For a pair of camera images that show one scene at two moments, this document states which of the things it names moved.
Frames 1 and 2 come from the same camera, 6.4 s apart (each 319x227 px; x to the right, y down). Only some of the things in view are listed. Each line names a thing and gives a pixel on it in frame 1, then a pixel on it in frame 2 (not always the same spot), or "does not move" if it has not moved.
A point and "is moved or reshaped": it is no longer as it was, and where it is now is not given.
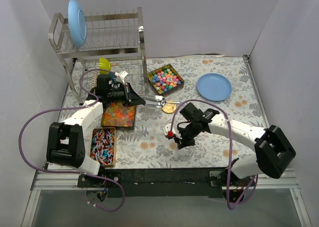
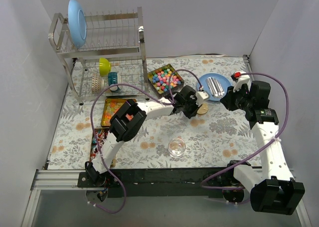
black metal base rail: x=158 y=183 does not move
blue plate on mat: x=214 y=87 does not move
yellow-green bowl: x=104 y=64 does not move
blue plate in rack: x=77 y=23 does not move
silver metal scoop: x=156 y=101 is moved or reshaped
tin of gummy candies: x=118 y=116 does not move
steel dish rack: x=115 y=42 does not move
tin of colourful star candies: x=165 y=81 does not move
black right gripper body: x=186 y=139 → x=229 y=100
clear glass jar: x=185 y=153 → x=176 y=147
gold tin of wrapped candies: x=103 y=145 does not move
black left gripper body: x=128 y=95 → x=190 y=107
